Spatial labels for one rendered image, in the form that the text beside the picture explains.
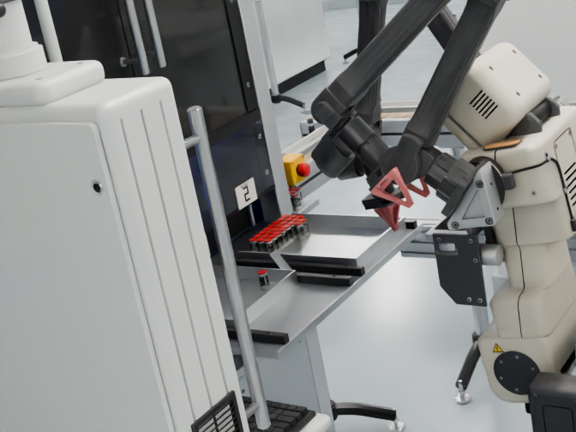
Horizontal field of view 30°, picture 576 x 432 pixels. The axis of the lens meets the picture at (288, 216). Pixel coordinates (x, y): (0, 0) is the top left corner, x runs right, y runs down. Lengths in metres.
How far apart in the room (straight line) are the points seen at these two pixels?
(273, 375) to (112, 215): 1.40
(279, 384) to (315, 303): 0.61
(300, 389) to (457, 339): 1.15
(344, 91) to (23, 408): 0.84
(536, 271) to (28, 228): 1.04
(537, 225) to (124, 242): 0.91
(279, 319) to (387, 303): 2.11
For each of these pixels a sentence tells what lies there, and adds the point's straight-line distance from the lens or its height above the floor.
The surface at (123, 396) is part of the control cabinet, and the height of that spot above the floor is 1.06.
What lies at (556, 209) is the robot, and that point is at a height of 1.09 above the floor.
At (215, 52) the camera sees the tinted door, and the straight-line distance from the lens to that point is 2.71.
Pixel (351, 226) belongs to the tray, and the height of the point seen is 0.88.
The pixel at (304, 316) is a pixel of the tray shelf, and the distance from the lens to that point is 2.36.
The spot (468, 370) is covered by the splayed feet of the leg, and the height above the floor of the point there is 0.09.
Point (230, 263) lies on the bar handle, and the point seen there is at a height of 1.21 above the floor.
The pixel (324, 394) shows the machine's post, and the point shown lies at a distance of 3.19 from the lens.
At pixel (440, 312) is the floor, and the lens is 4.31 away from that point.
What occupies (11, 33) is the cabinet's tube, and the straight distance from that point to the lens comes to 1.76.
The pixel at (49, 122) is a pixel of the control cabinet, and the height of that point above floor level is 1.53.
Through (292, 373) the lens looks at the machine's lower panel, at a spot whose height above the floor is 0.47.
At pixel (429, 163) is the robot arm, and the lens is 2.04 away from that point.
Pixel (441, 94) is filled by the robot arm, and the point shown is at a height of 1.36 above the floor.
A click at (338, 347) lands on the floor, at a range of 4.17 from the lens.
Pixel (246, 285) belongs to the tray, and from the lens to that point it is 2.58.
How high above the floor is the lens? 1.86
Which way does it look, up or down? 19 degrees down
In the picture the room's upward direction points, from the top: 11 degrees counter-clockwise
